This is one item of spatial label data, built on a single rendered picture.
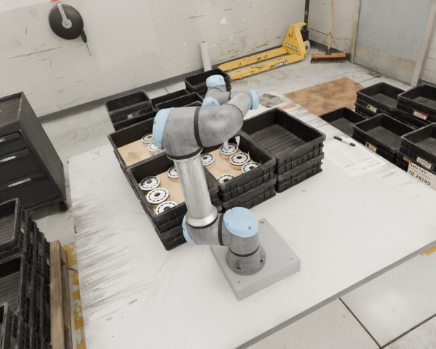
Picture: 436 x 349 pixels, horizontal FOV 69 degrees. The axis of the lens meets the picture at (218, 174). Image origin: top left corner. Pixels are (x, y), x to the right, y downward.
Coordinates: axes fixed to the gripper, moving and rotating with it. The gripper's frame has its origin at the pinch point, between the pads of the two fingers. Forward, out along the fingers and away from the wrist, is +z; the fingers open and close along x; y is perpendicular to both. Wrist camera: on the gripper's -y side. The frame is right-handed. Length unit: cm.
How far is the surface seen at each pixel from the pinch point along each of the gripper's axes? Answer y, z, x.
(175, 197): -2.2, 8.1, 35.0
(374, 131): 21, 68, -127
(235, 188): -18.4, 6.2, 11.3
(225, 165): 3.3, 10.9, 4.9
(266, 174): -19.1, 7.8, -5.0
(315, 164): -18.4, 20.4, -34.4
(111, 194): 37, 19, 62
